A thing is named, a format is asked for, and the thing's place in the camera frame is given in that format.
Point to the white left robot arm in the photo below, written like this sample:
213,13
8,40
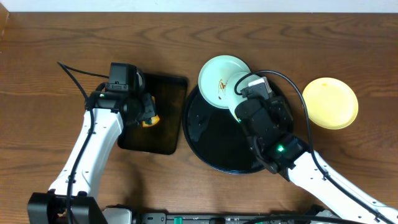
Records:
72,197

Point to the black round tray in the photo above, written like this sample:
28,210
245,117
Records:
217,138

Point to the yellow plate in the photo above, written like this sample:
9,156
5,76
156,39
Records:
331,103

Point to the black rectangular tray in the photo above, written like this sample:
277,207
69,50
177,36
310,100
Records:
169,93

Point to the mint plate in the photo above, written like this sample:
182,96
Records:
214,76
232,99

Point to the green and yellow sponge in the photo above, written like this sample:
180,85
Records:
150,116

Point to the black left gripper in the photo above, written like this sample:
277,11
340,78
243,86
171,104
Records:
149,108

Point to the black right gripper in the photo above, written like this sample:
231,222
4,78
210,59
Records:
254,101

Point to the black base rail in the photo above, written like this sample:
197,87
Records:
217,218

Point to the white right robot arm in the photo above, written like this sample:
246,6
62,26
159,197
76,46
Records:
283,153

